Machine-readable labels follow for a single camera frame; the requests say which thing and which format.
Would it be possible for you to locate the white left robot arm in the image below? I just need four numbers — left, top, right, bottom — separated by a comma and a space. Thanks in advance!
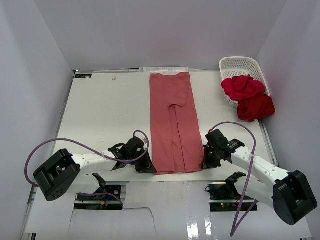
33, 136, 158, 202

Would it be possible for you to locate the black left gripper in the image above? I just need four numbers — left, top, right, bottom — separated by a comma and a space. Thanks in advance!
128, 148, 156, 174

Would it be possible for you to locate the salmon pink t shirt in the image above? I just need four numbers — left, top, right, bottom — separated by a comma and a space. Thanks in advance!
149, 72, 204, 175

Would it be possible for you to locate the red t shirt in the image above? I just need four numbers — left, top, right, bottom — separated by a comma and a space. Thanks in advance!
221, 75, 276, 122

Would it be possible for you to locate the black table label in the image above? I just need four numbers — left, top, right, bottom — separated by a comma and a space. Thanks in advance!
74, 73, 92, 79

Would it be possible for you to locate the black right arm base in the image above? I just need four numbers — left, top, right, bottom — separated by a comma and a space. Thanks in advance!
205, 182, 241, 213

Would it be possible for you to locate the white plastic basket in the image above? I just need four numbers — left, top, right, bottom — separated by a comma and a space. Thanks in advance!
219, 56, 270, 108

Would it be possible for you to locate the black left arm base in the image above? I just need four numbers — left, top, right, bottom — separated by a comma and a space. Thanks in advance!
74, 183, 127, 211

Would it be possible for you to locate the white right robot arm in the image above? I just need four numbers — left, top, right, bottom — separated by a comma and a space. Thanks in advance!
204, 129, 318, 226

